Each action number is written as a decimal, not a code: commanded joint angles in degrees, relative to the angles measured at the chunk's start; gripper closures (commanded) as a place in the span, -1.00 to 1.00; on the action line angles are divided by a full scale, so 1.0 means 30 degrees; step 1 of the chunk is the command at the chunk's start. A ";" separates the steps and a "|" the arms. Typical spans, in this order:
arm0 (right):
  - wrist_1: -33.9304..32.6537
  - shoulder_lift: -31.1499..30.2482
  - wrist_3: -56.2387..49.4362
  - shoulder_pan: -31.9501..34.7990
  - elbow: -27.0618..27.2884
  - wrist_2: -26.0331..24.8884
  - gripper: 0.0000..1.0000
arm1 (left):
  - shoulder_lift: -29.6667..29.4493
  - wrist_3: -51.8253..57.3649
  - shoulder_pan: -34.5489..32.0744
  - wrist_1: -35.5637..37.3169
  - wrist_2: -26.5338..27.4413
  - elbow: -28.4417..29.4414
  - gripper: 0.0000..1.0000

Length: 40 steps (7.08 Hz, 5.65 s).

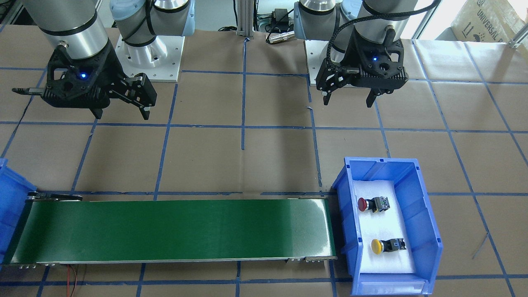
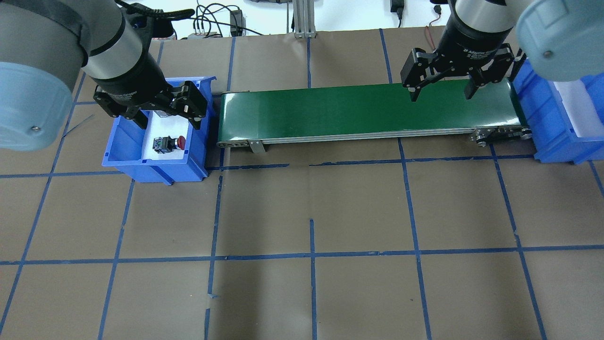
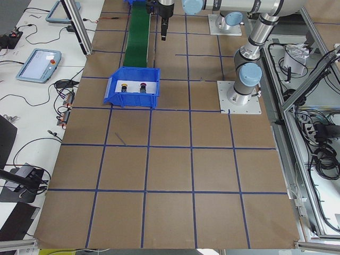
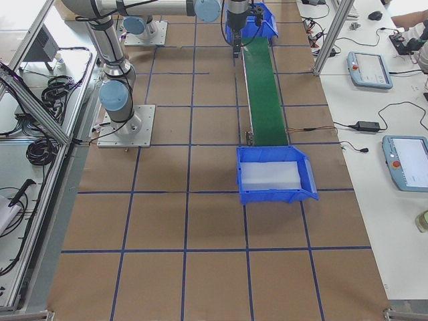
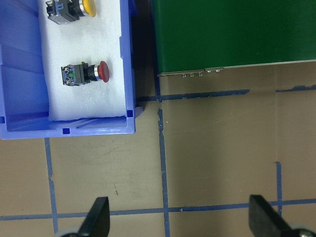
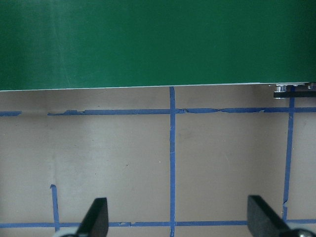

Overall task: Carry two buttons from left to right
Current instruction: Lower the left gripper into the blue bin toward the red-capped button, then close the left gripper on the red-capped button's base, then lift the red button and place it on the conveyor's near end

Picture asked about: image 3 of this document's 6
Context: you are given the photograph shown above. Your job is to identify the white paper bag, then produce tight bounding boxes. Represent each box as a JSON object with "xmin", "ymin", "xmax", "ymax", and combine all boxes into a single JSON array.
[{"xmin": 283, "ymin": 44, "xmax": 309, "ymax": 75}]

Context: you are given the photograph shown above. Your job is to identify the black power adapter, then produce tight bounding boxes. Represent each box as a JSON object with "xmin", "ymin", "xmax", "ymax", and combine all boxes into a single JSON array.
[{"xmin": 66, "ymin": 25, "xmax": 75, "ymax": 32}]

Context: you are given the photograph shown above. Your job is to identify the aluminium side frame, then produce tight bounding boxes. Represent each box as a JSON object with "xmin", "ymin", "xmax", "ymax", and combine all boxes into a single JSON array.
[{"xmin": 262, "ymin": 1, "xmax": 339, "ymax": 254}]

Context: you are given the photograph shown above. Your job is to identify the near teach pendant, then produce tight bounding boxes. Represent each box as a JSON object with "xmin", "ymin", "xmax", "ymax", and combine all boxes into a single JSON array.
[{"xmin": 16, "ymin": 48, "xmax": 62, "ymax": 83}]

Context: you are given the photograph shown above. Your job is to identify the white foam pad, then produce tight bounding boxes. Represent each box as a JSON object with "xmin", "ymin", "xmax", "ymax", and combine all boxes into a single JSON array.
[{"xmin": 115, "ymin": 80, "xmax": 158, "ymax": 94}]

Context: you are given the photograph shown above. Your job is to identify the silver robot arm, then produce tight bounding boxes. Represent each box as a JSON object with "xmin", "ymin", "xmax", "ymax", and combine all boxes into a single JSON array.
[
  {"xmin": 215, "ymin": 11, "xmax": 243, "ymax": 32},
  {"xmin": 182, "ymin": 1, "xmax": 306, "ymax": 106}
]

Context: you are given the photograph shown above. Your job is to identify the aluminium frame post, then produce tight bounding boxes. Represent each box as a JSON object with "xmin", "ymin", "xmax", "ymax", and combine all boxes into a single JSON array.
[{"xmin": 61, "ymin": 0, "xmax": 93, "ymax": 56}]

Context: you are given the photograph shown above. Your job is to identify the black monitor stand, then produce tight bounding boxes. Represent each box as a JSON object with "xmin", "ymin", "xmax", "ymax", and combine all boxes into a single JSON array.
[{"xmin": 1, "ymin": 164, "xmax": 50, "ymax": 203}]

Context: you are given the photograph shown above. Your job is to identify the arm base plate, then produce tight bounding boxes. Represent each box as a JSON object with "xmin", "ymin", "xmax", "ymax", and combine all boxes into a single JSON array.
[
  {"xmin": 208, "ymin": 14, "xmax": 242, "ymax": 36},
  {"xmin": 217, "ymin": 81, "xmax": 261, "ymax": 115}
]

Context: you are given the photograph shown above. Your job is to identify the blue bin with foam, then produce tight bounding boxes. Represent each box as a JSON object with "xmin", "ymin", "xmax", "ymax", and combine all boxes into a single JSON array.
[{"xmin": 104, "ymin": 66, "xmax": 160, "ymax": 108}]

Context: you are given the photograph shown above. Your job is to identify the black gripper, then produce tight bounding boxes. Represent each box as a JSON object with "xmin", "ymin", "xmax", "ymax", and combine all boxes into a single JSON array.
[{"xmin": 158, "ymin": 0, "xmax": 174, "ymax": 41}]

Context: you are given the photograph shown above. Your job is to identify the red push button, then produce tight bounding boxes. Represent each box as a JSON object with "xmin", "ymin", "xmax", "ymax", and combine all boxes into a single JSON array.
[{"xmin": 140, "ymin": 82, "xmax": 147, "ymax": 93}]

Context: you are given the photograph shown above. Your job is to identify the far teach pendant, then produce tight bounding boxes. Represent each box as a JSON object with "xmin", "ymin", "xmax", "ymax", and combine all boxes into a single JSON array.
[{"xmin": 45, "ymin": 1, "xmax": 70, "ymax": 24}]

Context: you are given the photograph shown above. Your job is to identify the teach pendant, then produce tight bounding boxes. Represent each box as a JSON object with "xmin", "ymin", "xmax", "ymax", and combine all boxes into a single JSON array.
[
  {"xmin": 45, "ymin": 1, "xmax": 70, "ymax": 24},
  {"xmin": 16, "ymin": 48, "xmax": 62, "ymax": 83}
]

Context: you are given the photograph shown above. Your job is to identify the yellow push button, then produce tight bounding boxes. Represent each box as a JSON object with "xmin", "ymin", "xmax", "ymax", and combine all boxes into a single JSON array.
[{"xmin": 121, "ymin": 83, "xmax": 128, "ymax": 92}]

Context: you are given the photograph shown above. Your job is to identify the green conveyor belt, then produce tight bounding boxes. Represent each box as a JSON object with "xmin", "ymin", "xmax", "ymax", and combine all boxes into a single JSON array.
[{"xmin": 123, "ymin": 3, "xmax": 150, "ymax": 67}]

